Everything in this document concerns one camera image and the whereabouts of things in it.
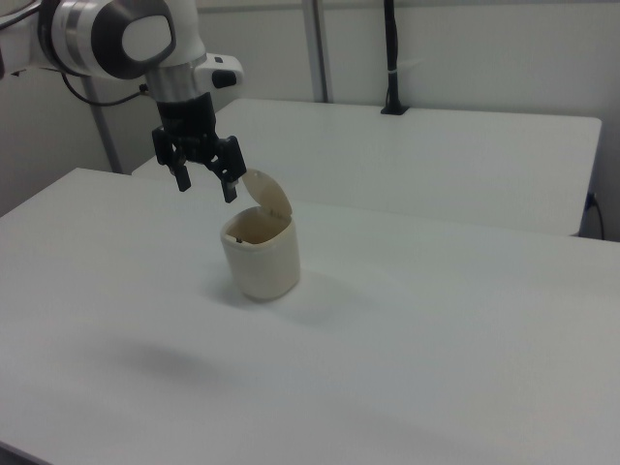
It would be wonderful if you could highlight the beige hinged bin lid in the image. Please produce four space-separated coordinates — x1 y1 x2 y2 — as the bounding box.
238 169 295 222

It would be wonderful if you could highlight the white neighbouring table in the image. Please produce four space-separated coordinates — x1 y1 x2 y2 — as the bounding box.
129 97 604 238

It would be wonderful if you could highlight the black camera pole with clamp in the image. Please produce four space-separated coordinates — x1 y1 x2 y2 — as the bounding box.
380 0 414 117

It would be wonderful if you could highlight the small cream trash bin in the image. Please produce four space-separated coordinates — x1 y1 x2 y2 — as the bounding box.
220 204 302 303

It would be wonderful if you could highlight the white cable tie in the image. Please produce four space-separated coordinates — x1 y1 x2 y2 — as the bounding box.
386 58 423 78

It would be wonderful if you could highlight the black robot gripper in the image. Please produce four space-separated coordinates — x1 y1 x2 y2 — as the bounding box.
150 93 248 204

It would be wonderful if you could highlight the grey vertical frame post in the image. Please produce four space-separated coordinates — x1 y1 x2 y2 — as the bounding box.
300 0 336 104
82 76 123 174

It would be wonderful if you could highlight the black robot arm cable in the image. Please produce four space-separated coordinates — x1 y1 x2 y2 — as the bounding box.
60 70 149 109

